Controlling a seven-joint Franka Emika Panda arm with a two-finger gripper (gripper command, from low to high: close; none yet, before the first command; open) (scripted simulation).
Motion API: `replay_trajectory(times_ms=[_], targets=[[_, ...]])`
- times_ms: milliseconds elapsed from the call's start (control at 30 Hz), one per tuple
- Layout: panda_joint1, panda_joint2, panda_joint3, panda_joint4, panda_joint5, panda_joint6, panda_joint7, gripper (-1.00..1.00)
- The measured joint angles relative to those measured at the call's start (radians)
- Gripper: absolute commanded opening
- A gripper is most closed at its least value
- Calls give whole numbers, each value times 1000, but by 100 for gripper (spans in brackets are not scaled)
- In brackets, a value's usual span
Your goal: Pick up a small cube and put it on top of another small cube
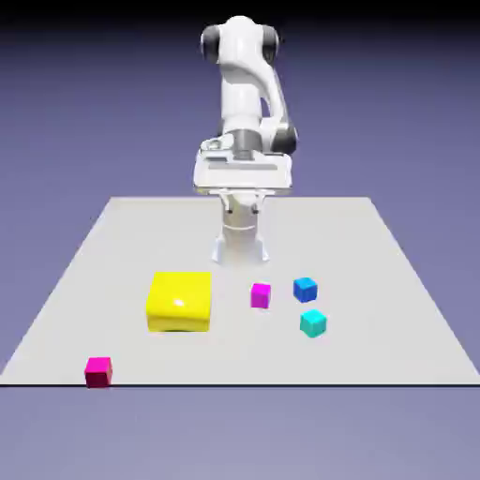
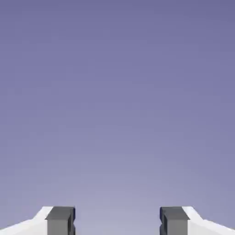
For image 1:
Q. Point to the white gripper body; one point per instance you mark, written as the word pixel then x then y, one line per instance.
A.
pixel 243 178

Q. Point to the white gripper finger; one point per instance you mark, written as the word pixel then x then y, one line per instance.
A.
pixel 256 204
pixel 227 204

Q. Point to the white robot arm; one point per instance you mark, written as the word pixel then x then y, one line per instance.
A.
pixel 240 75

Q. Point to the small purple cube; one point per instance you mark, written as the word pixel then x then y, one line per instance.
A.
pixel 260 296

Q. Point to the small blue cube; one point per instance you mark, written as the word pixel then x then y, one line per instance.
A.
pixel 305 290

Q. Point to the small cyan cube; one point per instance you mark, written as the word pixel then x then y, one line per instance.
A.
pixel 313 324

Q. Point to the small pink cube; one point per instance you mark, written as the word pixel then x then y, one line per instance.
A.
pixel 98 372

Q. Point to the large yellow box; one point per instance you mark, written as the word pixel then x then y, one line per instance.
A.
pixel 179 300

